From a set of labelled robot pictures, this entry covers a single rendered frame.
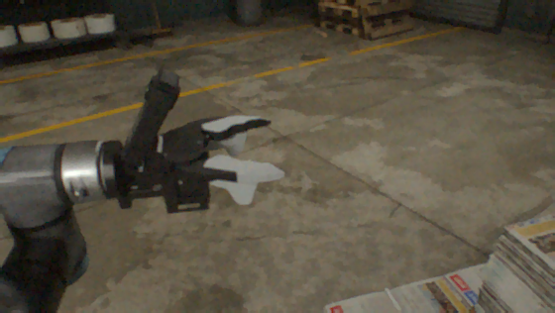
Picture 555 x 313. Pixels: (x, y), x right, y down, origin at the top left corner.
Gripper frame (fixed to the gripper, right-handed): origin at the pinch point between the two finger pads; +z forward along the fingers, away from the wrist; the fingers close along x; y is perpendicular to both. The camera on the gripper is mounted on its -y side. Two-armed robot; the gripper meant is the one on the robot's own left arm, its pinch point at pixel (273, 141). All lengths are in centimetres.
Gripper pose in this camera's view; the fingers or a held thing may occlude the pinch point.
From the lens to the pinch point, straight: 50.3
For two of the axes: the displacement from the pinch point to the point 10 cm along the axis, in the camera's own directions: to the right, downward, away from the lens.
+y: -0.3, 8.0, 6.0
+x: 1.9, 5.9, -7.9
